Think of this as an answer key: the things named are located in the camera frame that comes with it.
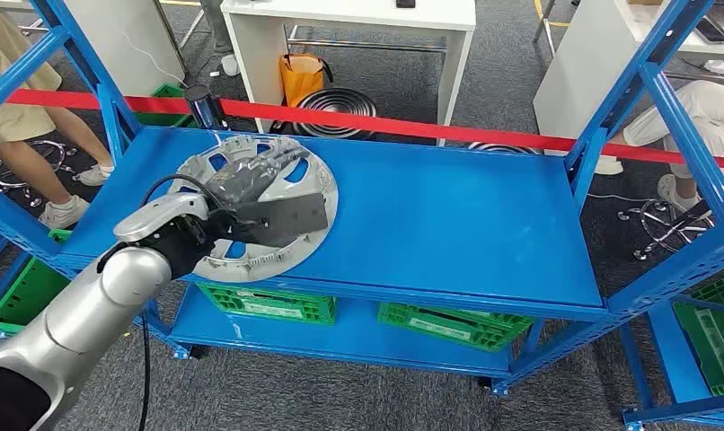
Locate black ribbed stanchion base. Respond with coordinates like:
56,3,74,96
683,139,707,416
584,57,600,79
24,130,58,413
270,87,379,142
467,141,543,158

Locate black phone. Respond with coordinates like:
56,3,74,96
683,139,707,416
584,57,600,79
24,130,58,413
694,16,724,47

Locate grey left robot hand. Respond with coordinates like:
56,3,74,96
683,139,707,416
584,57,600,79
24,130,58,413
204,147,311,210

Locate blue metal shelf rack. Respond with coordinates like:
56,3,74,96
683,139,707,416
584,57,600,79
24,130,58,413
0,0,724,399
621,285,724,431

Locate grey plastic wheel cover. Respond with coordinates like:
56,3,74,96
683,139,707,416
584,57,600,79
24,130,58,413
168,134,340,285

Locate red barrier belt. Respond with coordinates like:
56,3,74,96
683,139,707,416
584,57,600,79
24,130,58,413
0,87,724,172

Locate orange bag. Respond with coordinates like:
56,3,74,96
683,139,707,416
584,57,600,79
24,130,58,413
278,52,335,109

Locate white table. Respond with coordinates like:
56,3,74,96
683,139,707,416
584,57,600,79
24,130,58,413
220,0,477,147

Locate green folded plastic crate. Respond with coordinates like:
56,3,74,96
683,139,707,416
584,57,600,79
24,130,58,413
196,282,338,327
377,302,536,354

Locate white cabinet panel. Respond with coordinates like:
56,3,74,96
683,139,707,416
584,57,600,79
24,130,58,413
64,0,189,98

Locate white desk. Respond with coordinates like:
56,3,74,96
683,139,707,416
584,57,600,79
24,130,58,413
533,0,724,158

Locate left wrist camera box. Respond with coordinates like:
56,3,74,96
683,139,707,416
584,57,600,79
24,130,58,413
234,191,331,249

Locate chrome chair base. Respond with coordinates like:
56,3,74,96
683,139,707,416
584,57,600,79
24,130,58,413
0,139,78,210
617,198,718,263

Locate black stanchion post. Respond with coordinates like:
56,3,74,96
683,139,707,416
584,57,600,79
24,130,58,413
184,84,230,133

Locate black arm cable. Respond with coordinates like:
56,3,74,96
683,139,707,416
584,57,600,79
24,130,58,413
137,173,225,431

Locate person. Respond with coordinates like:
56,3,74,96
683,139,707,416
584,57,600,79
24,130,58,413
594,80,724,213
0,0,115,232

